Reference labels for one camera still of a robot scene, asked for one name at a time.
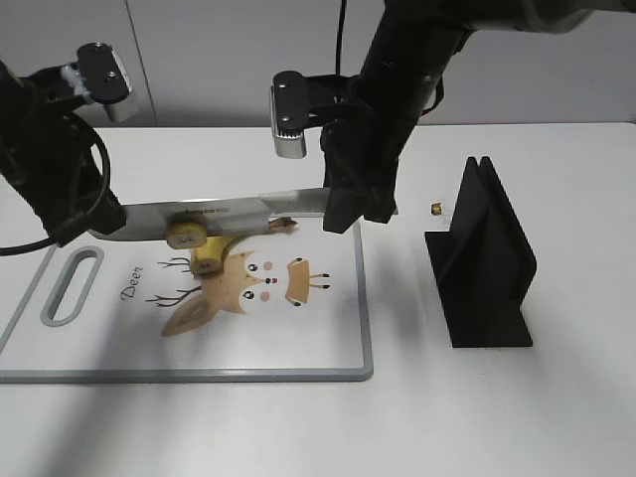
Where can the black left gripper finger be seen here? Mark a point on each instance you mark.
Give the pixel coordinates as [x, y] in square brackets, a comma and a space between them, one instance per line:
[108, 218]

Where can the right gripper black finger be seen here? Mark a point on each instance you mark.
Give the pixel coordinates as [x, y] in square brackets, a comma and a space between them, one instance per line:
[382, 205]
[344, 206]

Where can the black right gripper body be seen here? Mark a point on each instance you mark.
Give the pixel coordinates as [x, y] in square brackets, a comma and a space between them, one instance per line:
[361, 147]

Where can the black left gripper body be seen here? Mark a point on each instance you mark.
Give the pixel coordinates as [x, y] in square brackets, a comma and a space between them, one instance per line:
[56, 162]

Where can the white handled kitchen knife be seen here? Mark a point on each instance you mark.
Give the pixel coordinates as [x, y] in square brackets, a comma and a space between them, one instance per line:
[221, 217]

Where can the cut banana slice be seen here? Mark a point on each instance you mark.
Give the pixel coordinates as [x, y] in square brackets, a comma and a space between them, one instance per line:
[186, 235]

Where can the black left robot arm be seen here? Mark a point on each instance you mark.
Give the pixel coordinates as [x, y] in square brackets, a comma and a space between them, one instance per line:
[42, 91]

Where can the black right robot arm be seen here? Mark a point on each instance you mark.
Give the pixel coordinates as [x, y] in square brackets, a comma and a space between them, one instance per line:
[400, 81]

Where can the yellow banana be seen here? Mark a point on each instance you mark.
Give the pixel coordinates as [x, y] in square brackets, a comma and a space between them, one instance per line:
[210, 257]

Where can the white deer cutting board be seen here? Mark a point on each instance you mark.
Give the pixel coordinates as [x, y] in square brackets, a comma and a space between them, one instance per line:
[287, 307]

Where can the black knife stand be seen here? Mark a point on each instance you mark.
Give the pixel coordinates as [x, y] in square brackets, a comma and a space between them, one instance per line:
[483, 265]

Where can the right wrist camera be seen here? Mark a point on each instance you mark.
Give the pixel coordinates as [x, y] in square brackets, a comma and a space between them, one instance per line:
[298, 102]

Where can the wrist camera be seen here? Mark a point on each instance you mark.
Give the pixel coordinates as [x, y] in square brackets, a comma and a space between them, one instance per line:
[298, 102]
[99, 76]

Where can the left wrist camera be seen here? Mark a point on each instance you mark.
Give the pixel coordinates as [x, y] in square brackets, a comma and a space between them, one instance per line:
[99, 76]

